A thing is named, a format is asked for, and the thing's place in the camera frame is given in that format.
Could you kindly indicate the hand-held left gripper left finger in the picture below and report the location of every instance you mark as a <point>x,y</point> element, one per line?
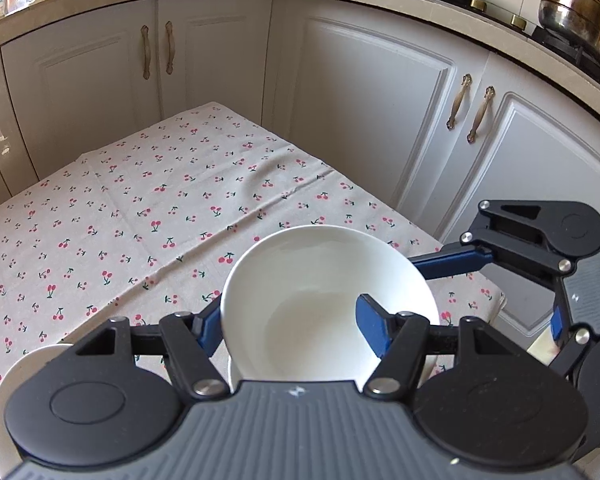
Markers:
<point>210,325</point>

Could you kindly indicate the stained white fruit print plate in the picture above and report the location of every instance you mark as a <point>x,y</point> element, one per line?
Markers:
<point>5,400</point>

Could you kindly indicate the black gas stove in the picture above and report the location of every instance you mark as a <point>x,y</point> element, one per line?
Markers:
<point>555,40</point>

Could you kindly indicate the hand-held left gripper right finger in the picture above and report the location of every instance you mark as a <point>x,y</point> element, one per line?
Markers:
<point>370,325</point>

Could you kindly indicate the cherry print tablecloth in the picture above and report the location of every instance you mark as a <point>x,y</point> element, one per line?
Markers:
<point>130,210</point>

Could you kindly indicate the steel cooking pot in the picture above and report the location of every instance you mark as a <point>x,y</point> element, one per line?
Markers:
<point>575,15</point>

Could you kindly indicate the plain white bowl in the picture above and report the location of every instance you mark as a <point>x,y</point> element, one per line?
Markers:
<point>305,300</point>

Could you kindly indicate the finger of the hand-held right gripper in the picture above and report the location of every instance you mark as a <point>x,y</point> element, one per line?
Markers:
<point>450,265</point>
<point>572,340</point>

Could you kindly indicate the white cabinet door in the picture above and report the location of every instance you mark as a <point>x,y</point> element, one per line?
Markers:
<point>80,85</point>
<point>545,160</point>
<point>370,110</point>
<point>215,55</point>

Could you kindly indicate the brass stove knob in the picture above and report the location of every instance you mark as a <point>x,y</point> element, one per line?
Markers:
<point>518,21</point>
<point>477,4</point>

